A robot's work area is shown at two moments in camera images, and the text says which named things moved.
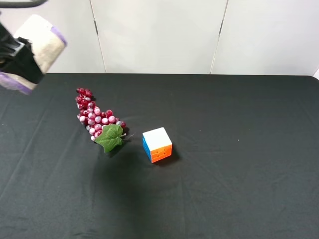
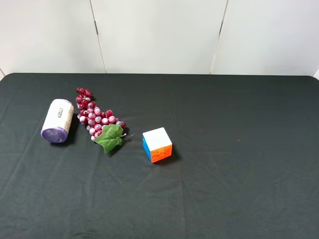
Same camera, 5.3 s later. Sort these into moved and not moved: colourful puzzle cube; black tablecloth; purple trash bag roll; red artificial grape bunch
Moved: purple trash bag roll
Not moved: black tablecloth; colourful puzzle cube; red artificial grape bunch
